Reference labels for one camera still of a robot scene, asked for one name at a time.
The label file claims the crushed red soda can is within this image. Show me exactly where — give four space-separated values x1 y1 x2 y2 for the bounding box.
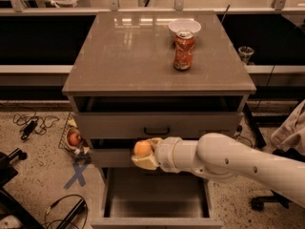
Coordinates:
173 30 195 71

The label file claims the wire basket on floor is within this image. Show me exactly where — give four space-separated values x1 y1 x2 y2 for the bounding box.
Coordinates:
58 114 91 161

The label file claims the grey drawer cabinet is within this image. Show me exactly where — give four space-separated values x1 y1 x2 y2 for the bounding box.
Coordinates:
61 10 257 229

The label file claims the blue tape cross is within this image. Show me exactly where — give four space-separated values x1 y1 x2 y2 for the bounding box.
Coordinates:
64 160 90 190

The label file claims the bottom drawer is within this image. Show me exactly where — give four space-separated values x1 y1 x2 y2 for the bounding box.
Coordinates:
91 168 223 229

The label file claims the orange fruit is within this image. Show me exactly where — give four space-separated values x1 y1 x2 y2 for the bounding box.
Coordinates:
133 140 153 156

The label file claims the black stand with cables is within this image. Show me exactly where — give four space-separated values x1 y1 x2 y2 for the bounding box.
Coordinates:
0 148 89 229

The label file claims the black cable loop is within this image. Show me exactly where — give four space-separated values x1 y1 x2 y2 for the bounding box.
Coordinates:
233 124 246 141

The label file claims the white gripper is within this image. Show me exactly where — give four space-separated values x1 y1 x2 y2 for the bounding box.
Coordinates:
132 137 181 173

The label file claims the top drawer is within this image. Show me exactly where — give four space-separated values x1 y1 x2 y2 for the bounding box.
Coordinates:
74 96 242 139

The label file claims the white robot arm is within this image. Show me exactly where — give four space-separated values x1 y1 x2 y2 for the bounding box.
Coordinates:
132 133 305 207

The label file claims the red apple in basket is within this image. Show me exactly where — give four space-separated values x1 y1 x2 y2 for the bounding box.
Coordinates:
68 133 82 146

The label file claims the black power adapter with cable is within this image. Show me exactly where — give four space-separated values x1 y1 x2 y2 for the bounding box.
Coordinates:
12 107 59 141

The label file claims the dark blue cloth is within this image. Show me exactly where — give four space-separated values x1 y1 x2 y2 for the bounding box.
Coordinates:
273 148 305 162

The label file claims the white bowl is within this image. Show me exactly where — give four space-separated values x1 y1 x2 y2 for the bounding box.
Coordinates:
168 19 201 38

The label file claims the clear glass cup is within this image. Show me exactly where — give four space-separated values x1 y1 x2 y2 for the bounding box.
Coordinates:
238 46 254 64

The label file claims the beige cloth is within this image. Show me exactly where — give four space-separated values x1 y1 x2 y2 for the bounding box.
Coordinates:
271 100 305 156

